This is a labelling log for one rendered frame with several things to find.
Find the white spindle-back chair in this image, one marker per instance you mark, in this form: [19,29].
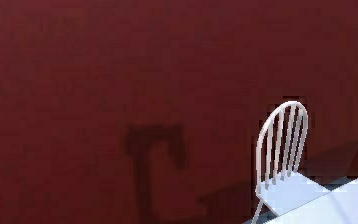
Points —
[287,195]

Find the white table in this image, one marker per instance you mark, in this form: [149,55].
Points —
[340,208]

